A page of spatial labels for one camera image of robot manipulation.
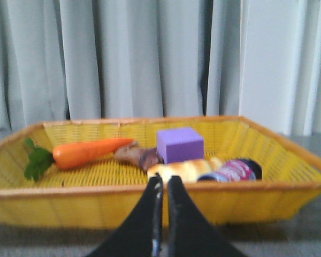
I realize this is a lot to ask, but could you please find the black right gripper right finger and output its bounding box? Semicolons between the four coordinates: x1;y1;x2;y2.
167;176;246;256

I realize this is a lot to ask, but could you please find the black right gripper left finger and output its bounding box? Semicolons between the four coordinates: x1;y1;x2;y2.
88;175;164;256

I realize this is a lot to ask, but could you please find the yellow woven basket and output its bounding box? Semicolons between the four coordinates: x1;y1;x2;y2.
0;115;321;230

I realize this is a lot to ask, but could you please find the toy bread loaf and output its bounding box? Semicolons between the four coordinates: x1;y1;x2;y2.
147;157;224;183

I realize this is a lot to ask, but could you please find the brown ginger root toy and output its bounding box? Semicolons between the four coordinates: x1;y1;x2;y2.
114;141;164;172

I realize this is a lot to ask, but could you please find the purple printed can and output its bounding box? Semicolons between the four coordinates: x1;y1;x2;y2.
197;158;262;182

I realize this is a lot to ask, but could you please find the purple foam block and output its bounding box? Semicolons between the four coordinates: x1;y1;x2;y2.
157;127;204;164

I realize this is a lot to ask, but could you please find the orange toy carrot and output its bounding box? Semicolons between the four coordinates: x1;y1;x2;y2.
24;138;134;182

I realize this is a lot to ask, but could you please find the white curtain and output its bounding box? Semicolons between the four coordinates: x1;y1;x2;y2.
0;1;321;135

